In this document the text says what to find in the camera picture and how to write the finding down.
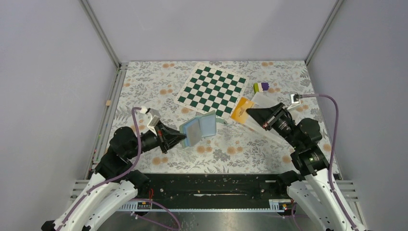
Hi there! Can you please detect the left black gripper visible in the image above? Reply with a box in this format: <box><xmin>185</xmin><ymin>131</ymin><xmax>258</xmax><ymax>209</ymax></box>
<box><xmin>127</xmin><ymin>120</ymin><xmax>188</xmax><ymax>159</ymax></box>

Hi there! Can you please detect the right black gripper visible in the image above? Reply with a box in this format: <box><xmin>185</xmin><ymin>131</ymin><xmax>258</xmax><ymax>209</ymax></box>
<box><xmin>246</xmin><ymin>102</ymin><xmax>303</xmax><ymax>150</ymax></box>

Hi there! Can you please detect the orange credit card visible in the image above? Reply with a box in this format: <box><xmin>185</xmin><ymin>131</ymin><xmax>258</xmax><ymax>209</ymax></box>
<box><xmin>230</xmin><ymin>97</ymin><xmax>255</xmax><ymax>125</ymax></box>

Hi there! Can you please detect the green leather card holder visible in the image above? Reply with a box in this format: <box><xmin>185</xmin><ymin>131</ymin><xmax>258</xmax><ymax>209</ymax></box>
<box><xmin>179</xmin><ymin>111</ymin><xmax>227</xmax><ymax>148</ymax></box>

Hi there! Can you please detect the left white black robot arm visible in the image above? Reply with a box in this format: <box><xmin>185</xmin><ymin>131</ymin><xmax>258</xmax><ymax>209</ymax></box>
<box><xmin>41</xmin><ymin>122</ymin><xmax>186</xmax><ymax>231</ymax></box>

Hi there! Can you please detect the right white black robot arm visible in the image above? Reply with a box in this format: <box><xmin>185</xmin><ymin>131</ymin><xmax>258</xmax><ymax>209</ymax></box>
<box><xmin>246</xmin><ymin>103</ymin><xmax>367</xmax><ymax>231</ymax></box>

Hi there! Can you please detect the clear plastic compartment tray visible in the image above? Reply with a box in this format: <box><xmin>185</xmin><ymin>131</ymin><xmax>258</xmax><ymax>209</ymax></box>
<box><xmin>233</xmin><ymin>92</ymin><xmax>284</xmax><ymax>143</ymax></box>

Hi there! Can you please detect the green purple toy block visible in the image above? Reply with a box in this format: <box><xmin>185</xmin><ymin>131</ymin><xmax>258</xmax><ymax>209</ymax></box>
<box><xmin>253</xmin><ymin>82</ymin><xmax>269</xmax><ymax>93</ymax></box>

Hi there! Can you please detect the green white chessboard mat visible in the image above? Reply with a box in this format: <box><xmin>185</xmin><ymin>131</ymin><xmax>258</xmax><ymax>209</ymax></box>
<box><xmin>174</xmin><ymin>63</ymin><xmax>249</xmax><ymax>119</ymax></box>

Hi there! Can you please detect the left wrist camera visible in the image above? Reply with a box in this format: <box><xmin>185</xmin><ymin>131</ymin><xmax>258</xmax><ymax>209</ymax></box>
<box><xmin>140</xmin><ymin>106</ymin><xmax>161</xmax><ymax>136</ymax></box>

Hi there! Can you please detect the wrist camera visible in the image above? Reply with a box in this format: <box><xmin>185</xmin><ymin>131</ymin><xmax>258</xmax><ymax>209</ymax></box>
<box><xmin>140</xmin><ymin>106</ymin><xmax>161</xmax><ymax>136</ymax></box>
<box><xmin>287</xmin><ymin>94</ymin><xmax>302</xmax><ymax>111</ymax></box>

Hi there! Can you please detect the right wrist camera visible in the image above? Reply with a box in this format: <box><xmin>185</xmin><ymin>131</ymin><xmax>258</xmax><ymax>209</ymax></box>
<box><xmin>287</xmin><ymin>94</ymin><xmax>302</xmax><ymax>111</ymax></box>

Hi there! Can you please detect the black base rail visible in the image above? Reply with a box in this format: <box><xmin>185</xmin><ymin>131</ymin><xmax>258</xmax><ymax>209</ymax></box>
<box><xmin>89</xmin><ymin>172</ymin><xmax>329</xmax><ymax>211</ymax></box>

